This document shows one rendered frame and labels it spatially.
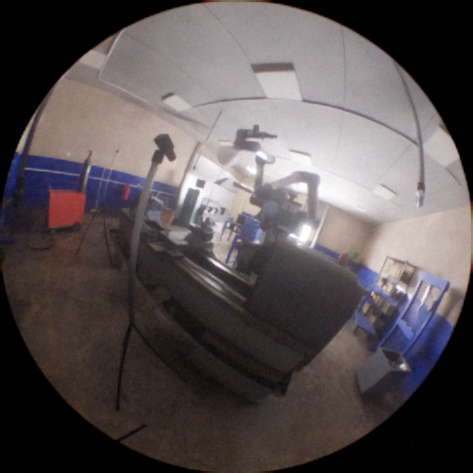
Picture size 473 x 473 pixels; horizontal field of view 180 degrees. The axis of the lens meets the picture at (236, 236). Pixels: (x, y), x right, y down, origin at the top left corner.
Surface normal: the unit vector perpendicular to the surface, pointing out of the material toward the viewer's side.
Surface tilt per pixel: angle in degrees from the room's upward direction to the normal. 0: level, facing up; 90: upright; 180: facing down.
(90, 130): 90
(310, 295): 90
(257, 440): 0
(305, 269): 90
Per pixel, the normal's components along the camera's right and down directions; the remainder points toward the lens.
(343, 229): -0.47, 0.00
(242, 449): 0.36, -0.92
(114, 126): 0.81, 0.40
